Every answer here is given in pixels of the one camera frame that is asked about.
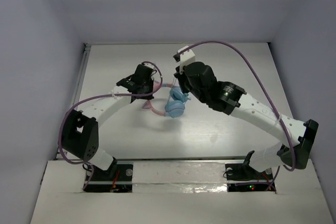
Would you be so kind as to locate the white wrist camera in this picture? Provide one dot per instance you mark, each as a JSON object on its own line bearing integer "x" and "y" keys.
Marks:
{"x": 151, "y": 65}
{"x": 184, "y": 58}

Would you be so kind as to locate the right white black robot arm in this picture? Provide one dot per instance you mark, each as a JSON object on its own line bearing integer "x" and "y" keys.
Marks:
{"x": 295, "y": 138}

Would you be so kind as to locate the aluminium rail front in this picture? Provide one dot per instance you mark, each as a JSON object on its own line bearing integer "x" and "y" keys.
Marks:
{"x": 216, "y": 158}

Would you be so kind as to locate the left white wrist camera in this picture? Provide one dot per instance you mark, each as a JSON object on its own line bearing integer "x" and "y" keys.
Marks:
{"x": 151, "y": 65}

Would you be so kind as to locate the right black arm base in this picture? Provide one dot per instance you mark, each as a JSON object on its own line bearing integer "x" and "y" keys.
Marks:
{"x": 242, "y": 178}

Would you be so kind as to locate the pink blue cat-ear headphones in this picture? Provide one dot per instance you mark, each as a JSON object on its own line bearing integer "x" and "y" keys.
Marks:
{"x": 175, "y": 105}

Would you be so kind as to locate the white foil-covered foam block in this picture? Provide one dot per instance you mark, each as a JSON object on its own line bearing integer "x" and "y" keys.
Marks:
{"x": 178, "y": 177}

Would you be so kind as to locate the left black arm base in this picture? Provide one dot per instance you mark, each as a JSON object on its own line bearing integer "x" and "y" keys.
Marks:
{"x": 116, "y": 179}

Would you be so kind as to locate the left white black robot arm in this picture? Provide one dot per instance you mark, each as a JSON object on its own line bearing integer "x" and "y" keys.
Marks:
{"x": 79, "y": 130}

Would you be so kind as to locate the aluminium rail left edge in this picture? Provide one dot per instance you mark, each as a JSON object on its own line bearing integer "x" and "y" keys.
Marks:
{"x": 79, "y": 80}

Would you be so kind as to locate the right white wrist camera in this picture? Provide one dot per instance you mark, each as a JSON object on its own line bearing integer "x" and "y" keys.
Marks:
{"x": 184, "y": 58}

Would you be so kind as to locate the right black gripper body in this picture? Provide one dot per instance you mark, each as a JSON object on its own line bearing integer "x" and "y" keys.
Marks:
{"x": 183, "y": 80}

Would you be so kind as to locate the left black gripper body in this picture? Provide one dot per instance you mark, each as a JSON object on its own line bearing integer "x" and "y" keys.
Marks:
{"x": 148, "y": 87}

